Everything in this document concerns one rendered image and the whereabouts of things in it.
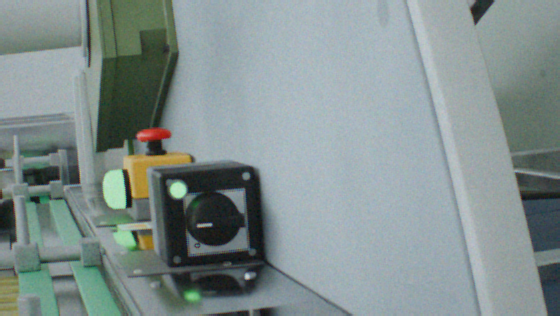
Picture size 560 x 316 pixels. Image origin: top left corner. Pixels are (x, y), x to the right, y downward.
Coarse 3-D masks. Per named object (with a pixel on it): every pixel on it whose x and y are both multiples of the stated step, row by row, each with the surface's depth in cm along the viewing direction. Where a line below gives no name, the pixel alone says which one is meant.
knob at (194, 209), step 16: (208, 192) 80; (192, 208) 79; (208, 208) 78; (224, 208) 79; (192, 224) 78; (208, 224) 77; (224, 224) 78; (240, 224) 78; (208, 240) 79; (224, 240) 79
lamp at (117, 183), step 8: (112, 176) 109; (120, 176) 109; (128, 176) 109; (104, 184) 109; (112, 184) 108; (120, 184) 108; (128, 184) 108; (104, 192) 109; (112, 192) 108; (120, 192) 108; (128, 192) 108; (112, 200) 108; (120, 200) 108; (128, 200) 109; (120, 208) 110
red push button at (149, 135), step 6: (138, 132) 111; (144, 132) 110; (150, 132) 109; (156, 132) 110; (162, 132) 110; (168, 132) 110; (138, 138) 110; (144, 138) 110; (150, 138) 109; (156, 138) 109; (162, 138) 110; (150, 144) 111; (156, 144) 111; (150, 150) 111; (156, 150) 111
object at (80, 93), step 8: (80, 72) 154; (72, 80) 169; (80, 80) 154; (80, 88) 154; (80, 96) 154; (80, 104) 154; (88, 104) 155; (80, 112) 169; (88, 112) 155; (80, 120) 169; (88, 120) 155; (80, 128) 169; (88, 128) 155; (80, 136) 170; (88, 136) 154; (80, 144) 170; (88, 144) 154; (80, 152) 170; (88, 152) 154; (80, 160) 170; (88, 160) 154; (80, 168) 170; (88, 168) 154; (80, 176) 170; (88, 176) 154
